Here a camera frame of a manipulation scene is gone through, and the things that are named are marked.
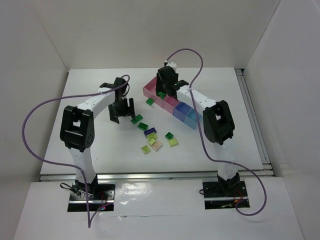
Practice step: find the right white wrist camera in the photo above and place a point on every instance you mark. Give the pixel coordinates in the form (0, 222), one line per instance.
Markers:
(171, 64)

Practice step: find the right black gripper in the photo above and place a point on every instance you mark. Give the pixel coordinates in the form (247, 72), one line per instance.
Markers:
(168, 86)

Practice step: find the dark blue lego brick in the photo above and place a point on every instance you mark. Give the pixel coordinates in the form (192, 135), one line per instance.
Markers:
(150, 131)

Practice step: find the large pink container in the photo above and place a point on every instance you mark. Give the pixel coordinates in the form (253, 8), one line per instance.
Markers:
(149, 91)

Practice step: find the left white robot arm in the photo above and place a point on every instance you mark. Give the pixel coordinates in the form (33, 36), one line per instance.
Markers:
(78, 128)

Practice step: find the small pink container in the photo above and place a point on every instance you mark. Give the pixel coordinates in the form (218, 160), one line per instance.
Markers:
(169, 104)

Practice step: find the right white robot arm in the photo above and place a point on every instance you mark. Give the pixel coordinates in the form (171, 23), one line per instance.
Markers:
(217, 122)

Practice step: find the aluminium front rail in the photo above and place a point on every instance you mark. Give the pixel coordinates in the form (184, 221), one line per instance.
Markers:
(136, 176)

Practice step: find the long green lego brick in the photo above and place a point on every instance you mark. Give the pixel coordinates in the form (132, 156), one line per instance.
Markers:
(137, 119)

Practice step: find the lime lego brick lower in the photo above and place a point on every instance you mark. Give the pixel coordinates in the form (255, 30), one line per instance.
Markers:
(145, 149)

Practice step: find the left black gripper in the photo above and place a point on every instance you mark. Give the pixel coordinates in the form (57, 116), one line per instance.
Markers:
(121, 109)

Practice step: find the lime lego brick right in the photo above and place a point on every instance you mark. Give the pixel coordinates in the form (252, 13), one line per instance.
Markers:
(173, 142)

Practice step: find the lime lego brick upper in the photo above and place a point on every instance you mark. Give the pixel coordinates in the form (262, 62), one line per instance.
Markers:
(152, 136)

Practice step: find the light blue container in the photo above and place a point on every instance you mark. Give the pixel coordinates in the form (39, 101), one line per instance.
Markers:
(190, 119)

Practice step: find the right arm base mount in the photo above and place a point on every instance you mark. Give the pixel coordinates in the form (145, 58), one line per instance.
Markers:
(214, 198)

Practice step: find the beige lego brick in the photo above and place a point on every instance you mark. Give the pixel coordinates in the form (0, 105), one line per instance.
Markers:
(155, 144)

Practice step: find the dark blue container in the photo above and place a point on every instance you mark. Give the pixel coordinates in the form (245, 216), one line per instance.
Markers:
(181, 110)

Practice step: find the long green lego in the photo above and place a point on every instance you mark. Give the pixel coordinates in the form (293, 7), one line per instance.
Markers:
(161, 95)

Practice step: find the green lego brick pair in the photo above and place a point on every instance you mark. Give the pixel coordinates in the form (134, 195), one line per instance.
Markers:
(169, 136)

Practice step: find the lime lego brick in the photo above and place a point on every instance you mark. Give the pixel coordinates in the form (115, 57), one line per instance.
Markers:
(173, 142)
(145, 149)
(152, 136)

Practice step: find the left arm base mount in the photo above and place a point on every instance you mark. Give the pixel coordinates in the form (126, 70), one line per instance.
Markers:
(103, 199)

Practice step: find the aluminium side rail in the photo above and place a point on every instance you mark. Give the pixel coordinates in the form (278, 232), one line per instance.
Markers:
(267, 166)

